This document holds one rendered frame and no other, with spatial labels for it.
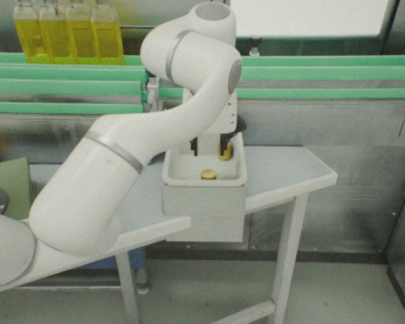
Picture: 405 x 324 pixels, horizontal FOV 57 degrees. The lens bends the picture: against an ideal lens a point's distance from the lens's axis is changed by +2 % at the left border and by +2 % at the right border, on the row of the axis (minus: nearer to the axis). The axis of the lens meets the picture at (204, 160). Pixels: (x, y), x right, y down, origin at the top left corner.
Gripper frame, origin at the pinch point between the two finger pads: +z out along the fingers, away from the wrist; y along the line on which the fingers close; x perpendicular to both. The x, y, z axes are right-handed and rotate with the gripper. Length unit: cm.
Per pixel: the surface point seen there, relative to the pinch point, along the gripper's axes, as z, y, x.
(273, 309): 70, -22, 10
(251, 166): 16.0, -11.0, -7.3
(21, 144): 10.9, 44.8, -10.4
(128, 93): -1.4, 18.0, -14.7
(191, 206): 9.0, 3.7, 9.1
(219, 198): 6.8, -2.1, 8.7
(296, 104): 6.3, -22.6, -19.5
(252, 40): -3.3, -11.8, -32.9
